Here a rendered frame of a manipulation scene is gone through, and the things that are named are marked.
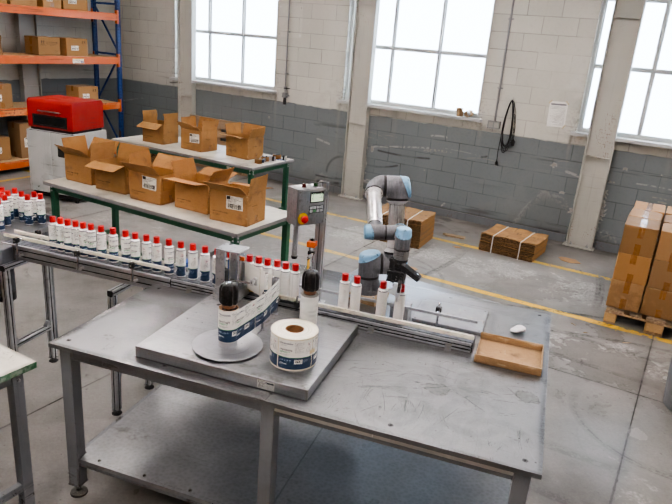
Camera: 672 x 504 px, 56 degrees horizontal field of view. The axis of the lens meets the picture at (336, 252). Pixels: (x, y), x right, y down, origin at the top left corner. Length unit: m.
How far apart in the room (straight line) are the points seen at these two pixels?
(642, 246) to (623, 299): 0.50
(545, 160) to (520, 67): 1.16
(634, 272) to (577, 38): 3.20
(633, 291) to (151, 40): 8.48
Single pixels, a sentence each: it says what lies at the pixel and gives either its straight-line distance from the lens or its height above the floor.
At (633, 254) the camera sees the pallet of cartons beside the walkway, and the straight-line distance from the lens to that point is 5.89.
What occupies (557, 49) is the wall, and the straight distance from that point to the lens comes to 8.12.
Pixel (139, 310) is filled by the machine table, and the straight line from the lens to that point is 3.31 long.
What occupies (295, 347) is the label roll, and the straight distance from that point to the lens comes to 2.60.
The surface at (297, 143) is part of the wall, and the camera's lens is 9.64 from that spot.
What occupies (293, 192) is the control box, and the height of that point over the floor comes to 1.45.
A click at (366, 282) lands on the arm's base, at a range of 3.44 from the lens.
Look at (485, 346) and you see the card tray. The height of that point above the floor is 0.83.
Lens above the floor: 2.20
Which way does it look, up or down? 19 degrees down
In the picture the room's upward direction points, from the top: 5 degrees clockwise
